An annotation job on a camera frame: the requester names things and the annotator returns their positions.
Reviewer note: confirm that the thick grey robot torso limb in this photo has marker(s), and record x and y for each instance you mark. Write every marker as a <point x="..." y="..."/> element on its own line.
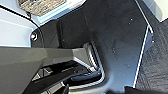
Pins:
<point x="40" y="63"/>

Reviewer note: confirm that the beige woven basket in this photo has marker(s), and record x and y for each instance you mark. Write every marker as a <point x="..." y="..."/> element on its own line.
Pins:
<point x="40" y="6"/>

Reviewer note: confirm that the white wardrobe body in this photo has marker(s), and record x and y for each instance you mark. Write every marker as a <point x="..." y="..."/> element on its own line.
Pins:
<point x="16" y="31"/>

